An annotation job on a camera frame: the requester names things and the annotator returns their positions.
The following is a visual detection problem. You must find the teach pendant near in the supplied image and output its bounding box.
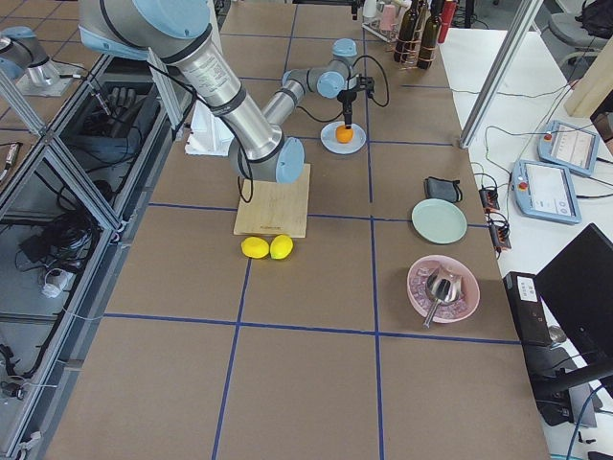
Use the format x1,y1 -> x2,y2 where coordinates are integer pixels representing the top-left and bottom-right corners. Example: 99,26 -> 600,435
511,160 -> 581,224

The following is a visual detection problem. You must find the orange fruit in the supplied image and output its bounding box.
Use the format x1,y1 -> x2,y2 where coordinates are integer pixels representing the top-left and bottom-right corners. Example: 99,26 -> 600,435
334,125 -> 354,144

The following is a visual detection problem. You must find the teach pendant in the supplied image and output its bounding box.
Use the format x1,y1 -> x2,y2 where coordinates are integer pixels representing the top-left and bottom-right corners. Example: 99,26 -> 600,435
537,120 -> 598,176
511,160 -> 581,224

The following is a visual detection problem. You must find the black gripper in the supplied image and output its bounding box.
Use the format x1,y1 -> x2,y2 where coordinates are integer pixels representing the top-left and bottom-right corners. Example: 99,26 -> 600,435
336,89 -> 357,129

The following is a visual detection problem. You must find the light green plate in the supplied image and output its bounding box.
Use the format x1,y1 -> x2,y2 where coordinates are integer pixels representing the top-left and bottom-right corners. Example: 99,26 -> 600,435
411,198 -> 467,244

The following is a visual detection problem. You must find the aluminium frame post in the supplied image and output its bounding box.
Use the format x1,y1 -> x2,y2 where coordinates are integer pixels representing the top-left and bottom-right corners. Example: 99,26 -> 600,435
459,0 -> 544,149

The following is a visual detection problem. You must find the dark wine bottle front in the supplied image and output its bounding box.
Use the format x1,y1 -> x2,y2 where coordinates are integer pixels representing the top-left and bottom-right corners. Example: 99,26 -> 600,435
417,0 -> 443,70

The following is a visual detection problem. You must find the dark wine bottle middle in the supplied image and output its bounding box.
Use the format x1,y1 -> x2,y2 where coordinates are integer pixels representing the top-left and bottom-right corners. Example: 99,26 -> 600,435
393,0 -> 420,63

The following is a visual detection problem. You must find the black monitor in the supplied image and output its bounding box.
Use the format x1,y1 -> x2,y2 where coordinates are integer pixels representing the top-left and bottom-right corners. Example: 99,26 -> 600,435
535,223 -> 612,363

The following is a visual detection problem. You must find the teach pendant far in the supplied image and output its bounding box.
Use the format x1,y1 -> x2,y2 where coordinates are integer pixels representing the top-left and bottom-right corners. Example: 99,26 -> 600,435
537,120 -> 598,176

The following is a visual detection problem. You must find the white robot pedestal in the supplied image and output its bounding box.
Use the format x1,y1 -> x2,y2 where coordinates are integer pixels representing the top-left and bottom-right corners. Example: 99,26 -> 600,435
185,102 -> 234,157

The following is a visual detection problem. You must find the pink bowl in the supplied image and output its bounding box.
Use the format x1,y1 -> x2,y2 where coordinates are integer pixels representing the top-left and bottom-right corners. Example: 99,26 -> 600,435
406,255 -> 480,327

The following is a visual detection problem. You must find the dark wine bottle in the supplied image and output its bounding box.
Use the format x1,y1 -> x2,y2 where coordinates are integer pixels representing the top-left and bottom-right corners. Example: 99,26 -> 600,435
417,0 -> 443,70
393,0 -> 420,63

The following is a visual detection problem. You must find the bamboo cutting board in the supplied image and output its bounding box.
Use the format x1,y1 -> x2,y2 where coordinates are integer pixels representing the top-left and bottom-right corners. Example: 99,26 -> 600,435
234,164 -> 310,238

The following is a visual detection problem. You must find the yellow lemon near board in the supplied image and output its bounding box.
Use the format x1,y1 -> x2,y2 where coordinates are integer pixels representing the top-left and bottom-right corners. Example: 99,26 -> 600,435
269,235 -> 294,260

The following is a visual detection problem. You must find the yellow lemon far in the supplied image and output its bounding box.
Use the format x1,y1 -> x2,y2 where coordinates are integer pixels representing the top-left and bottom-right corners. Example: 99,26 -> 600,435
240,236 -> 269,259

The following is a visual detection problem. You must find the light blue plate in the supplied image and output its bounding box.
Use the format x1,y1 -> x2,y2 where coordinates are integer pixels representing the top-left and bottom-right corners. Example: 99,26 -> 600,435
320,122 -> 367,154

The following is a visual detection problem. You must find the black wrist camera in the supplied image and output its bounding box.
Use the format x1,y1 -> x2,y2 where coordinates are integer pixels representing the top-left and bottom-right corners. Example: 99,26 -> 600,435
354,76 -> 375,100

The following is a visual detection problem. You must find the red cylinder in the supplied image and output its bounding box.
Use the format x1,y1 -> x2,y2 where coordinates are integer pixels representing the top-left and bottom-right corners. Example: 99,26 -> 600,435
438,0 -> 458,44

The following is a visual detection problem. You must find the metal scoop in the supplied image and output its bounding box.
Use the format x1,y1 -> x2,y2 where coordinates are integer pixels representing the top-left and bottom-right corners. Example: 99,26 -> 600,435
423,266 -> 463,328

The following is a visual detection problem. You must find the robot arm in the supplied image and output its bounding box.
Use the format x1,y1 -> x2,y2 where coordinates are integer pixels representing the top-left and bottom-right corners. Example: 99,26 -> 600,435
79,1 -> 357,183

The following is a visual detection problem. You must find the copper wire bottle rack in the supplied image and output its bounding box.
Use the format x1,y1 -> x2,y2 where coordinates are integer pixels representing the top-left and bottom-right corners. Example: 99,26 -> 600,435
397,28 -> 438,70

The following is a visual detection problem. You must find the pink cup top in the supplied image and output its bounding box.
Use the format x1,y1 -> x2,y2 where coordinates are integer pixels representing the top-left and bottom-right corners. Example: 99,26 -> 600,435
379,4 -> 397,32

